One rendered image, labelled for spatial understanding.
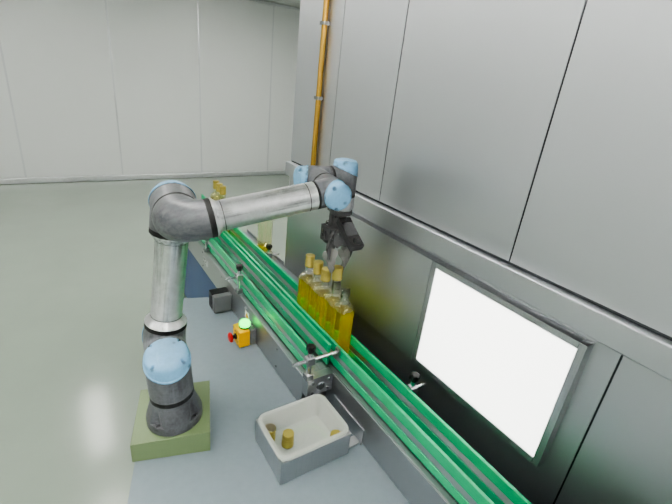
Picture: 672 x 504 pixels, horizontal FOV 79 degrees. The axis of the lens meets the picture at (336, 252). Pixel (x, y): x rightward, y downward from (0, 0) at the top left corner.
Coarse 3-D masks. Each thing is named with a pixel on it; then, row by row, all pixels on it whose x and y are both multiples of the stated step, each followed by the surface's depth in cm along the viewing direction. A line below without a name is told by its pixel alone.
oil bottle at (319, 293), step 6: (318, 288) 141; (324, 288) 140; (330, 288) 141; (318, 294) 140; (324, 294) 139; (318, 300) 141; (312, 306) 145; (318, 306) 141; (312, 312) 146; (318, 312) 142; (318, 318) 142
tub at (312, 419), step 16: (304, 400) 126; (320, 400) 128; (272, 416) 120; (288, 416) 124; (304, 416) 127; (320, 416) 129; (336, 416) 121; (304, 432) 123; (320, 432) 124; (272, 448) 109; (304, 448) 109
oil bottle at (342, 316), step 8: (336, 304) 133; (344, 304) 131; (336, 312) 132; (344, 312) 131; (352, 312) 133; (336, 320) 133; (344, 320) 132; (352, 320) 134; (336, 328) 134; (344, 328) 134; (336, 336) 134; (344, 336) 135; (344, 344) 137
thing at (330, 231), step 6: (330, 210) 126; (330, 216) 130; (336, 216) 129; (342, 216) 125; (330, 222) 130; (324, 228) 131; (330, 228) 128; (336, 228) 128; (324, 234) 131; (330, 234) 129; (336, 234) 127; (324, 240) 132; (336, 240) 128; (342, 240) 129; (336, 246) 128
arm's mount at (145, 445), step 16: (208, 384) 129; (144, 400) 122; (208, 400) 123; (144, 416) 117; (208, 416) 118; (144, 432) 112; (192, 432) 113; (208, 432) 113; (144, 448) 110; (160, 448) 111; (176, 448) 113; (192, 448) 114; (208, 448) 116
